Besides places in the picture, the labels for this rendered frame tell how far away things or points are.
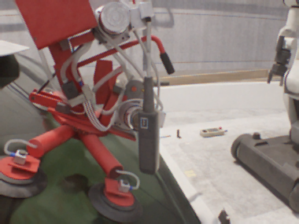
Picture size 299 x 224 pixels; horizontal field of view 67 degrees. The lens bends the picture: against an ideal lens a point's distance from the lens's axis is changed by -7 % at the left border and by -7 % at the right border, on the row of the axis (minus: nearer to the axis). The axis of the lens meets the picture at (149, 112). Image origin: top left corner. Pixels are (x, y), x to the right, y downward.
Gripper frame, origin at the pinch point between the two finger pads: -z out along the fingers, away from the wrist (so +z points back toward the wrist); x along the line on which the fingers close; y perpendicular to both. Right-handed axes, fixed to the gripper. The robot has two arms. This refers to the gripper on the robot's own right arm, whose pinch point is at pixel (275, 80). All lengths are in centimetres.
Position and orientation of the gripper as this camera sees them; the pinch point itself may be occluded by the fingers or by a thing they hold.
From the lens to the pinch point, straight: 161.9
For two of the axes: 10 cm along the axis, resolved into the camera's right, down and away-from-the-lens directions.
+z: 1.9, -9.4, -2.7
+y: 2.7, 3.2, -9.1
